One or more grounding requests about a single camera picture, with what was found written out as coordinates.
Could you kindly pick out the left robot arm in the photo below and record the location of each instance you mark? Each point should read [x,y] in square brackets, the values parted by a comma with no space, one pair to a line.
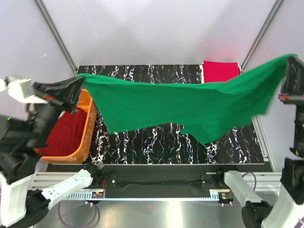
[20,206]

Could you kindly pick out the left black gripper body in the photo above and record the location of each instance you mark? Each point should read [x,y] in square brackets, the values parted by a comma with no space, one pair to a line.
[43,118]

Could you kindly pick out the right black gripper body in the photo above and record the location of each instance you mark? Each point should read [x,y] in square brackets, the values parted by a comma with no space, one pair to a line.
[299,99]

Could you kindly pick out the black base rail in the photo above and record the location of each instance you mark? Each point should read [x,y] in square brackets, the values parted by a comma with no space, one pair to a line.
[159,181]

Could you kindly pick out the orange plastic bin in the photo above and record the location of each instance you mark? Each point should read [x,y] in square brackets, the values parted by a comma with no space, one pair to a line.
[81,154]

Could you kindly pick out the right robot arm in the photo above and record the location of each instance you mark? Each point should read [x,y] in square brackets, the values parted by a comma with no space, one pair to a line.
[288,211]

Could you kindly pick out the dark red t shirt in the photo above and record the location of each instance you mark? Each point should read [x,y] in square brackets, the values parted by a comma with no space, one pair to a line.
[66,136]

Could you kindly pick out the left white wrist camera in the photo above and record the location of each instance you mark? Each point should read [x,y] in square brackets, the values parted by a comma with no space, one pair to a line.
[20,89]

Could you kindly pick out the black marbled table mat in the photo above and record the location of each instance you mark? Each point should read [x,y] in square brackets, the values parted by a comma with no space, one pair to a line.
[164,144]

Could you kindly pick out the folded red t shirt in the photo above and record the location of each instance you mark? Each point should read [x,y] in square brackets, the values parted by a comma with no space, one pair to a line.
[219,71]

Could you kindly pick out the mint green t shirt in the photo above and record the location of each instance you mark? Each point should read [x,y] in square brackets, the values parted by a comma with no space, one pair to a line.
[61,114]

